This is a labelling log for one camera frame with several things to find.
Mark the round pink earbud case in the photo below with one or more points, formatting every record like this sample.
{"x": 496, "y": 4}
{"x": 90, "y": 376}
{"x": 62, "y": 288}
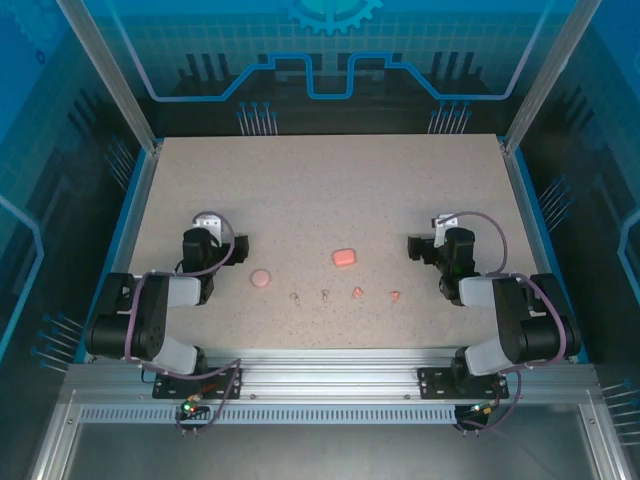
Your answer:
{"x": 261, "y": 278}

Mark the coral pink earbud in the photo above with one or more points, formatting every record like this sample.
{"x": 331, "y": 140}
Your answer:
{"x": 395, "y": 296}
{"x": 357, "y": 293}

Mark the rectangular pink earbud case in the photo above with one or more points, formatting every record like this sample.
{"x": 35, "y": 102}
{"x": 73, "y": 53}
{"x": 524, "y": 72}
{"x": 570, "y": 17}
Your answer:
{"x": 344, "y": 258}

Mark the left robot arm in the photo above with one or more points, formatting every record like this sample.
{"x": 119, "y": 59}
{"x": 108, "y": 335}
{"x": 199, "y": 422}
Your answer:
{"x": 155, "y": 320}

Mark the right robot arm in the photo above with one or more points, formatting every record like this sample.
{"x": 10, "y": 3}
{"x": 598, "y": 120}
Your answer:
{"x": 520, "y": 320}

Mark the lit power connector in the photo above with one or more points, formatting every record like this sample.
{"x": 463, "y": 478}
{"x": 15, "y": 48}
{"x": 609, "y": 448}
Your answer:
{"x": 189, "y": 407}
{"x": 482, "y": 411}

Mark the aluminium mounting beam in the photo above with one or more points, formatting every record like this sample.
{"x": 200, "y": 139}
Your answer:
{"x": 325, "y": 370}

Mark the steel bottom plate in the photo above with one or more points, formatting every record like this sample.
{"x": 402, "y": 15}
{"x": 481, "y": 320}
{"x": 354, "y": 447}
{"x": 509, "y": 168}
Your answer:
{"x": 325, "y": 452}

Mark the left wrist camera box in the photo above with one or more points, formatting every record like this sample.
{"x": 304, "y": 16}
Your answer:
{"x": 207, "y": 221}

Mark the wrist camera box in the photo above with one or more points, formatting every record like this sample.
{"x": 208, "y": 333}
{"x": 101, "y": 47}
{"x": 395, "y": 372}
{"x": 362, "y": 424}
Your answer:
{"x": 445, "y": 222}
{"x": 207, "y": 221}

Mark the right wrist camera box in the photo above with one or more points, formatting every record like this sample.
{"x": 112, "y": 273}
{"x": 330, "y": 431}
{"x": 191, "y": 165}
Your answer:
{"x": 445, "y": 222}

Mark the blue edged side rail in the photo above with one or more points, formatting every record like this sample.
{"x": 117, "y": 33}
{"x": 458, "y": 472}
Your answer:
{"x": 131, "y": 220}
{"x": 531, "y": 220}

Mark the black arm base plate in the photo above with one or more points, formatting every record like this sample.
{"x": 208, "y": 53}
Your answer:
{"x": 170, "y": 387}
{"x": 435, "y": 384}

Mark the aluminium frame post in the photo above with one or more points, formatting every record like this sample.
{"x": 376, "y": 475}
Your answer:
{"x": 542, "y": 75}
{"x": 112, "y": 75}

